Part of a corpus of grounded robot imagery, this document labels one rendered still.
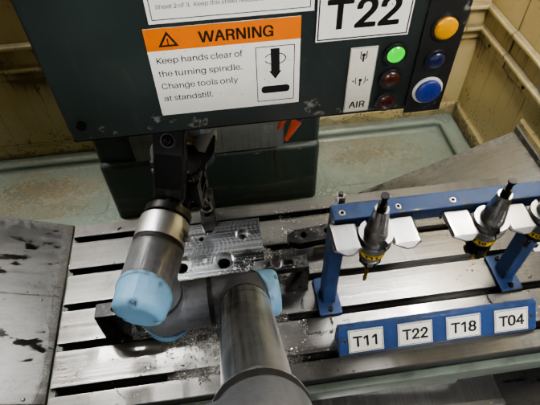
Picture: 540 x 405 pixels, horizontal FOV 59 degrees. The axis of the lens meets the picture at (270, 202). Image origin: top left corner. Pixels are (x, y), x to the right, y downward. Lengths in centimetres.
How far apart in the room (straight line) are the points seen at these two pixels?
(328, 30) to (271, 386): 34
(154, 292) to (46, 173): 147
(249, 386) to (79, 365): 79
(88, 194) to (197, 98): 141
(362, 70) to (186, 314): 42
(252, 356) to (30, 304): 117
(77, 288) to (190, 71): 85
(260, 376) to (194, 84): 30
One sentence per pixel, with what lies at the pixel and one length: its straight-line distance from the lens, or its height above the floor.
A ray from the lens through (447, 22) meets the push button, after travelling 55.
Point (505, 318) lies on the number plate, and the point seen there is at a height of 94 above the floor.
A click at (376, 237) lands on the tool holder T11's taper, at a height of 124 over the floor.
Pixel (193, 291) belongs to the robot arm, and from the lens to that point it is 74.
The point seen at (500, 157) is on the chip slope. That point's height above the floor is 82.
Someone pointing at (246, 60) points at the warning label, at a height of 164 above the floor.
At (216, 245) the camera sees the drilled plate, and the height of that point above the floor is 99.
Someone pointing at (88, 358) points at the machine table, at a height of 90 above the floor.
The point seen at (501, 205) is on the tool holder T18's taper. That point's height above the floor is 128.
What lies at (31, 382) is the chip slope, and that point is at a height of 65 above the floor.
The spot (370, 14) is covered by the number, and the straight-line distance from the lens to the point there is 52.
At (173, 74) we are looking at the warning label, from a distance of 53.
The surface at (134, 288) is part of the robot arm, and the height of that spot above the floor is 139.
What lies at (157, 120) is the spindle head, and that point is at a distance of 57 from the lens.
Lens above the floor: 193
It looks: 50 degrees down
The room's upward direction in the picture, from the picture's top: 2 degrees counter-clockwise
